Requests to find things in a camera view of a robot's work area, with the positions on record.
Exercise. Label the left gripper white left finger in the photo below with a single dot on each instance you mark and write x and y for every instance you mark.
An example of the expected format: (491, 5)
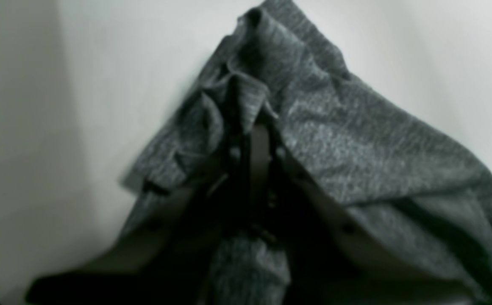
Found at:
(165, 260)

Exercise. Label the dark grey t-shirt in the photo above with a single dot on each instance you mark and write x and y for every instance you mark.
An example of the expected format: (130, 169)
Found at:
(423, 195)

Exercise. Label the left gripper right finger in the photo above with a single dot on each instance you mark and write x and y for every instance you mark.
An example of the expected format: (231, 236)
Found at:
(332, 259)

